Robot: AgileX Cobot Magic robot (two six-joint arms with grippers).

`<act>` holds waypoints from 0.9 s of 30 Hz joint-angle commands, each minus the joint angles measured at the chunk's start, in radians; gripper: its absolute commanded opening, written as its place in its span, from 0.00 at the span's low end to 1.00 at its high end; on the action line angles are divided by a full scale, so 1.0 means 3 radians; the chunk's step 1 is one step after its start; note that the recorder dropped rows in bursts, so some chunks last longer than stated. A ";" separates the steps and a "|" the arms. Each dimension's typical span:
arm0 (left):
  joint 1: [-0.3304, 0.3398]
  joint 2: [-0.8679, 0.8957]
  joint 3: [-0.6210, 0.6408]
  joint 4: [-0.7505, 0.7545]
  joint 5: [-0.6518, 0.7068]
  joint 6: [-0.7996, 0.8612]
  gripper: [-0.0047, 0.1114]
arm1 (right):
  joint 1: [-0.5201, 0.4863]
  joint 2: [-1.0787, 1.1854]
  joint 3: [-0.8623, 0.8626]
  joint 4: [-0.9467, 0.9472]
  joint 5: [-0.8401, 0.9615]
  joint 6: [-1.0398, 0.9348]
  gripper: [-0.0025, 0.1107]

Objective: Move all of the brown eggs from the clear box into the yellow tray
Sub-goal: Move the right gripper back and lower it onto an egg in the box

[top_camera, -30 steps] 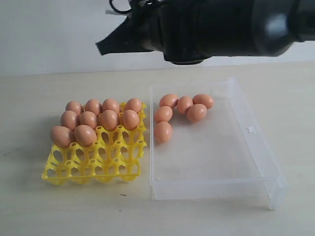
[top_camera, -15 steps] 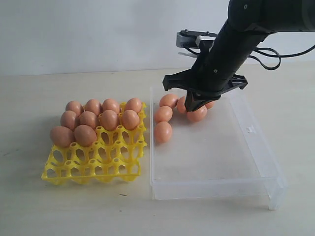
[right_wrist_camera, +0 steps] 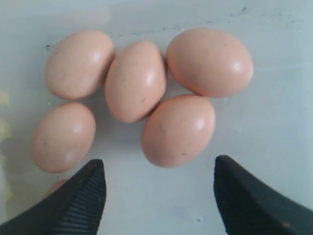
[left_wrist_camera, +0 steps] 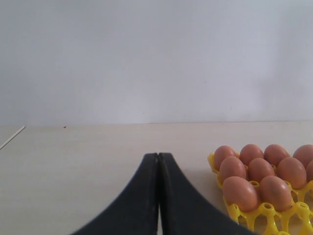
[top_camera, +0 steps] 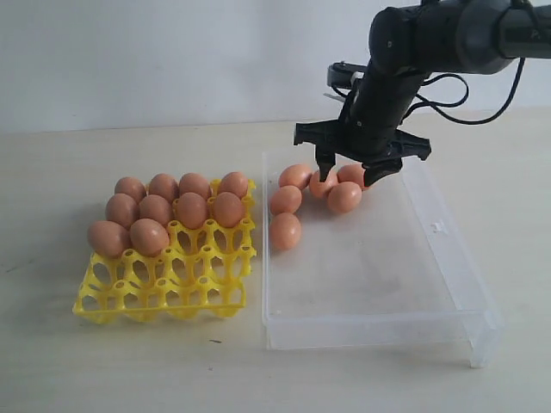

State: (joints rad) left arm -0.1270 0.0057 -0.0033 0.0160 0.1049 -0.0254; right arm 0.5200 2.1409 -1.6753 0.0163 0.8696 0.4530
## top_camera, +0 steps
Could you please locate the clear plastic bin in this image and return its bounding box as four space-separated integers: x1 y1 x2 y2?
262 157 503 368

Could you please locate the brown egg column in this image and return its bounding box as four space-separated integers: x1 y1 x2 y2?
139 194 174 227

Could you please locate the brown egg slot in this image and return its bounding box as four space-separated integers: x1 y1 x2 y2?
115 176 146 203
218 171 249 199
148 173 179 204
178 172 212 200

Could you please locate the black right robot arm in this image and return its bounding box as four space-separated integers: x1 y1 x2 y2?
294 1 550 186

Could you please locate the yellow plastic egg tray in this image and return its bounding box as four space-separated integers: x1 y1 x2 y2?
73 180 257 324

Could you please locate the brown egg mid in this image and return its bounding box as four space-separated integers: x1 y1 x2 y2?
129 219 170 257

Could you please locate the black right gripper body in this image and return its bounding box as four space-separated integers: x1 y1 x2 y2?
294 68 431 165

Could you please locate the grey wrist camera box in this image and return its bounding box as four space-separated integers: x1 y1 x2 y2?
326 61 366 89

